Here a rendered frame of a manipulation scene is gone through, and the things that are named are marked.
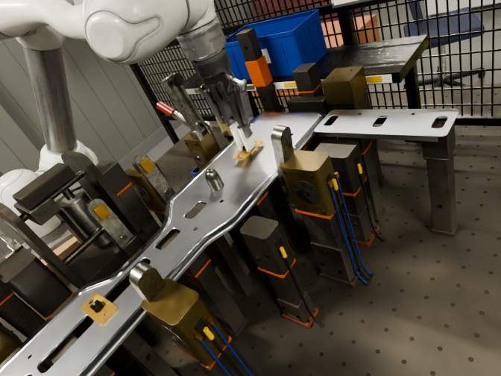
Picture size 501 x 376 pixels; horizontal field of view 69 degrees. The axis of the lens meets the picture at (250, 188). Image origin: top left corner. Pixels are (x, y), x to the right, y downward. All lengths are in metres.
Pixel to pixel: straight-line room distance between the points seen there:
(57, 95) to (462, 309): 1.23
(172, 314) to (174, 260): 0.17
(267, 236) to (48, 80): 0.88
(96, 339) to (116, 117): 3.21
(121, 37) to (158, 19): 0.07
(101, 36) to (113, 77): 3.21
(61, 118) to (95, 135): 2.31
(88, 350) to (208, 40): 0.58
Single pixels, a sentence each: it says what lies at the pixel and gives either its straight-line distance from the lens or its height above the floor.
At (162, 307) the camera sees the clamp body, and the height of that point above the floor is 1.05.
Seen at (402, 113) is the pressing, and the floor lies 1.00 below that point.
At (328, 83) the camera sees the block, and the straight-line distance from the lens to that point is 0.96.
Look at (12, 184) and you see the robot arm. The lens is 1.40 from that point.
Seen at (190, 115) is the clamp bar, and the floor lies 1.11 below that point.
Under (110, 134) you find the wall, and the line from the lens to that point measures 3.74.
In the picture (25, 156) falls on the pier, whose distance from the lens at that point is 3.30.
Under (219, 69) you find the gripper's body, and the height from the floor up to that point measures 1.23.
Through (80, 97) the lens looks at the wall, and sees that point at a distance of 3.63.
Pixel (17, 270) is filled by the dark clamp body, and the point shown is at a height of 1.08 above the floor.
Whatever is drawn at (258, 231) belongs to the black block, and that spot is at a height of 0.99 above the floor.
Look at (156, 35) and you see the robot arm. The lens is 0.61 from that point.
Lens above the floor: 1.42
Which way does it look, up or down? 33 degrees down
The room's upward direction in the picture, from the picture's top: 25 degrees counter-clockwise
